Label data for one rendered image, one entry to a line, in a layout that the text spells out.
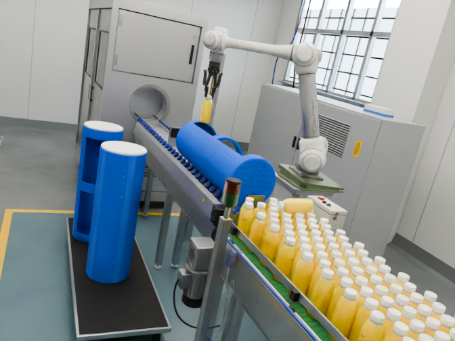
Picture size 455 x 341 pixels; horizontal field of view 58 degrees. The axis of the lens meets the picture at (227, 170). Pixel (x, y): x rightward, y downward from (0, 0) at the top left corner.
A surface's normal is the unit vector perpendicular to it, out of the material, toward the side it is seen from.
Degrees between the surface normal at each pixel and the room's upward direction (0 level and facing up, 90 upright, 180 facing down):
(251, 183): 90
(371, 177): 90
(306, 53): 85
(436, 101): 90
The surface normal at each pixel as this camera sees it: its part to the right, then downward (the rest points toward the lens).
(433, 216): -0.91, -0.07
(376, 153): 0.37, 0.33
